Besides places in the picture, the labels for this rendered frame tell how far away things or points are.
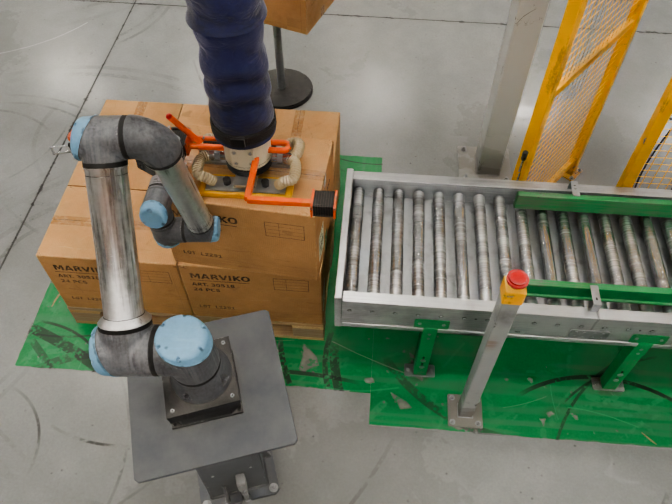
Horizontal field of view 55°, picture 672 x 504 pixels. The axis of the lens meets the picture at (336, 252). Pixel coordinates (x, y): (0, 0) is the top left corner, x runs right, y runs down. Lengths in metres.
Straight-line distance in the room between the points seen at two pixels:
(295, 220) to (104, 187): 0.78
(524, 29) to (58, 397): 2.68
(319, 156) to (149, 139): 0.91
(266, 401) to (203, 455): 0.25
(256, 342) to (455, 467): 1.09
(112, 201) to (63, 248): 1.15
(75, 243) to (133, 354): 1.11
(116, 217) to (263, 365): 0.72
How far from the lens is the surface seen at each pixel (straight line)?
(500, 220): 2.86
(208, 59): 2.03
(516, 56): 3.28
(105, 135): 1.76
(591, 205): 2.96
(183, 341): 1.84
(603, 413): 3.13
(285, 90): 4.23
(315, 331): 3.00
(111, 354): 1.91
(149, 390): 2.21
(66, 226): 2.99
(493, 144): 3.63
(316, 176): 2.40
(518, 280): 2.07
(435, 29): 4.86
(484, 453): 2.91
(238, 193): 2.34
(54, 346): 3.33
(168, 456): 2.11
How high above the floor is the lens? 2.68
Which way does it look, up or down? 53 degrees down
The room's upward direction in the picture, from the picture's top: straight up
